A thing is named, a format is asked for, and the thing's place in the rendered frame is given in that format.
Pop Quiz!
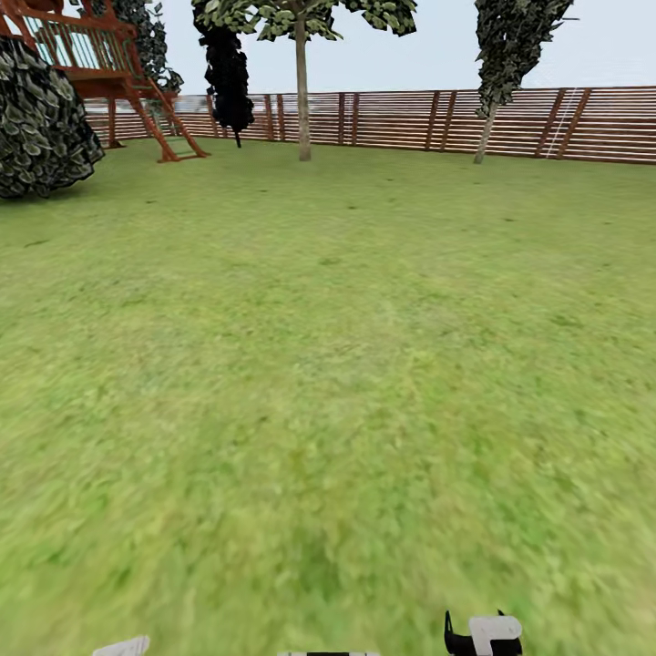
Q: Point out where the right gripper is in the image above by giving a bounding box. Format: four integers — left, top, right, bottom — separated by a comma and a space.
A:
444, 611, 522, 656

